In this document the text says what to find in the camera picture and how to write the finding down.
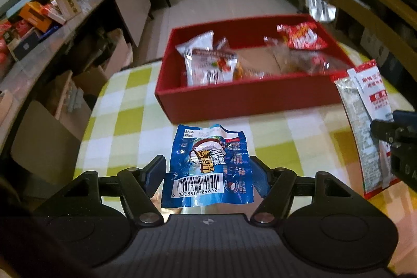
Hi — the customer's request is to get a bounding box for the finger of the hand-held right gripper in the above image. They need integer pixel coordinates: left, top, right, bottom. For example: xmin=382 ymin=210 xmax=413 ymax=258
xmin=371 ymin=110 xmax=417 ymax=148

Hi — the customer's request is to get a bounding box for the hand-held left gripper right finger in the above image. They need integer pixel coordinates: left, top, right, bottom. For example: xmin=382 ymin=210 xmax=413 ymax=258
xmin=249 ymin=156 xmax=357 ymax=226

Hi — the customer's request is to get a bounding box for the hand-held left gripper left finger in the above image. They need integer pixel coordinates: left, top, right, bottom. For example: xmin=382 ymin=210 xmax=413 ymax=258
xmin=60 ymin=155 xmax=167 ymax=228

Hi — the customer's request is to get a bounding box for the white packet with red border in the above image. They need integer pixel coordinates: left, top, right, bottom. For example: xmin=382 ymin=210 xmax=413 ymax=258
xmin=330 ymin=59 xmax=406 ymax=199

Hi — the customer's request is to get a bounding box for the blue snack packet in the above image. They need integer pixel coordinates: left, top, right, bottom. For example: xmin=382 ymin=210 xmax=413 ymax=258
xmin=162 ymin=123 xmax=255 ymax=208

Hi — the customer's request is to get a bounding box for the red cardboard box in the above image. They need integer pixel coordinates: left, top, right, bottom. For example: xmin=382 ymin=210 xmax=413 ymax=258
xmin=155 ymin=14 xmax=357 ymax=124

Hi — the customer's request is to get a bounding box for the white snack packet red print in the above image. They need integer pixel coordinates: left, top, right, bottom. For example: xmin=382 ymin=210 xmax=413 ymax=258
xmin=192 ymin=48 xmax=238 ymax=86

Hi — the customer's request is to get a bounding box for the clear packet of brown jerky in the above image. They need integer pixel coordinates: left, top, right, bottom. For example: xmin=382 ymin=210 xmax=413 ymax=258
xmin=263 ymin=36 xmax=354 ymax=76

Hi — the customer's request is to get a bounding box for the silver white snack packet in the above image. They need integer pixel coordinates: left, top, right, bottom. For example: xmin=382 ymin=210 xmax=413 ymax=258
xmin=175 ymin=30 xmax=216 ymax=86

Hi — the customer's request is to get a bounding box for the waffle packet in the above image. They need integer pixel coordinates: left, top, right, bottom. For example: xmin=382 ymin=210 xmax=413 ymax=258
xmin=233 ymin=60 xmax=265 ymax=81

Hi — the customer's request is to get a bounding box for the small cardboard box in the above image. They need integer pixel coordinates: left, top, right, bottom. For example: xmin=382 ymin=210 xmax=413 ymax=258
xmin=73 ymin=65 xmax=109 ymax=98

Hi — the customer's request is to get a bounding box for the beige board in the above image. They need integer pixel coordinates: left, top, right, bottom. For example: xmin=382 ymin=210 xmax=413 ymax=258
xmin=10 ymin=100 xmax=82 ymax=186

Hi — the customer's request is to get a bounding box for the open cardboard box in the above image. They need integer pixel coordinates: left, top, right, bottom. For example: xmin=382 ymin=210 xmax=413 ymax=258
xmin=98 ymin=29 xmax=134 ymax=70

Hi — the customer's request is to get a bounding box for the silver foil bag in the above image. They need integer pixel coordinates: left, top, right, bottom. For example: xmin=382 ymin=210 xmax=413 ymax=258
xmin=305 ymin=0 xmax=337 ymax=23

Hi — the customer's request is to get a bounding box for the long dark-topped sideboard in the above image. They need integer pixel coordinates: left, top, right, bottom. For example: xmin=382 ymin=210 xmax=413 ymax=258
xmin=0 ymin=0 xmax=154 ymax=148

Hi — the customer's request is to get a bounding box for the cabinet door panel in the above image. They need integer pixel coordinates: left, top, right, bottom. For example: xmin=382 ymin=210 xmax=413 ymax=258
xmin=114 ymin=0 xmax=152 ymax=47

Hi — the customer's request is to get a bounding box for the black box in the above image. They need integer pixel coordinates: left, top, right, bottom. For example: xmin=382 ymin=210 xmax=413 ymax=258
xmin=8 ymin=29 xmax=44 ymax=62

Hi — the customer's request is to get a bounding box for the white carton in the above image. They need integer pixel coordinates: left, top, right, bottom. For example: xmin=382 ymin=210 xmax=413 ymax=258
xmin=56 ymin=0 xmax=82 ymax=21

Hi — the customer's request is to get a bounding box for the orange box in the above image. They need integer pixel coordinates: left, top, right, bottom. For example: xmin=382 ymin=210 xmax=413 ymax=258
xmin=19 ymin=2 xmax=53 ymax=32

